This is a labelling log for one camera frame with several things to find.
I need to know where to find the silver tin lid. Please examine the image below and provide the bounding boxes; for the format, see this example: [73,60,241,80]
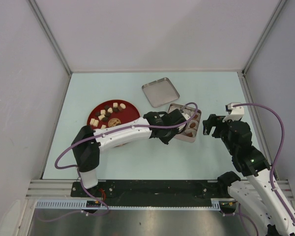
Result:
[142,77,180,108]

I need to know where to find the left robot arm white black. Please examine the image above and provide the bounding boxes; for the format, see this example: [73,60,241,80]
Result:
[72,109,190,197]

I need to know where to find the pink square tin box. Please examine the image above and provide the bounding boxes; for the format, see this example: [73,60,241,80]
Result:
[175,106,202,143]

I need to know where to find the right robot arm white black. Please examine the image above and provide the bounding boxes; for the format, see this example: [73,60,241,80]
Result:
[203,114,295,236]

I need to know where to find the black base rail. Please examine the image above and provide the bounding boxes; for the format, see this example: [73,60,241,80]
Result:
[71,179,236,207]

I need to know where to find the purple cable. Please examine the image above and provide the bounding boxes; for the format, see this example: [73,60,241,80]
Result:
[35,102,199,222]
[232,103,295,236]

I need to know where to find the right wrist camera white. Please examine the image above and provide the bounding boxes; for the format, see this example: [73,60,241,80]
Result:
[222,102,245,122]

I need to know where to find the red round plate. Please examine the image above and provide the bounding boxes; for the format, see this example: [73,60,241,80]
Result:
[87,99,140,129]

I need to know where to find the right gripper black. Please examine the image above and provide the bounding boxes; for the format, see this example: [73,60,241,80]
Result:
[201,114,236,154]

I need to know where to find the white slotted cable duct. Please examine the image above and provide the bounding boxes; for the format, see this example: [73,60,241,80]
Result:
[35,199,230,211]

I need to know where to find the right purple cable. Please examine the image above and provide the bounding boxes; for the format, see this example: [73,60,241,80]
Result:
[232,103,295,236]

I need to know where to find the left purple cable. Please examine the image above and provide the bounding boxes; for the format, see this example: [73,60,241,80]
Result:
[35,102,199,222]

